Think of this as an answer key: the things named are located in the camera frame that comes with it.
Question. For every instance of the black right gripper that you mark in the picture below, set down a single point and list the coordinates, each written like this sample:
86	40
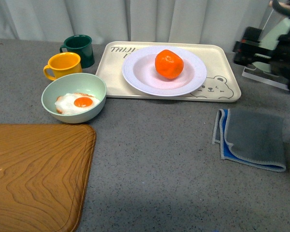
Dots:
248	51

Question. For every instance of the orange fruit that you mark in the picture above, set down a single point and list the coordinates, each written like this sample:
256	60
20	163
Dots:
168	64

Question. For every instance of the white ridged plate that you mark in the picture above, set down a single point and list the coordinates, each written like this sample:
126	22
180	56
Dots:
139	71

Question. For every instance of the cream bear serving tray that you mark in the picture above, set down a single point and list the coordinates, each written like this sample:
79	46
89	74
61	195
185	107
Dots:
220	84

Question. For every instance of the grey blue folded cloth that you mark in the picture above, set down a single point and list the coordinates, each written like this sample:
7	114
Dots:
250	138

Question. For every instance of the dark green mug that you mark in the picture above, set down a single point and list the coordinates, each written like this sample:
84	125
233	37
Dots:
81	45

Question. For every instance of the light green bowl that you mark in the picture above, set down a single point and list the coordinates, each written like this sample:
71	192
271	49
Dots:
75	83

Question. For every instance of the fake fried egg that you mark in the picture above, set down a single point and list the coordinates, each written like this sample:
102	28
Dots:
75	103

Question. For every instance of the yellow mug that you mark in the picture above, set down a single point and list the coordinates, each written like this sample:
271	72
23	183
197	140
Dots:
62	64

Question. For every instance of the wooden tray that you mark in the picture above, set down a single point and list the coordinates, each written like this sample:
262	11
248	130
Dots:
44	171

